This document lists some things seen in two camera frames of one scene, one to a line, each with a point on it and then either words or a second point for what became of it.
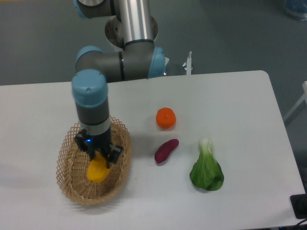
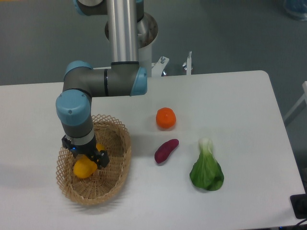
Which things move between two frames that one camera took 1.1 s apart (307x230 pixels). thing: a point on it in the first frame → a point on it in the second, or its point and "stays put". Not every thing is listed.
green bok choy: (206, 172) stays put
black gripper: (101, 143) → (87, 149)
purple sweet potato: (163, 151) stays put
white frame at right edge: (304, 97) stays put
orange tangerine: (166, 118) stays put
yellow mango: (97, 169) → (84, 166)
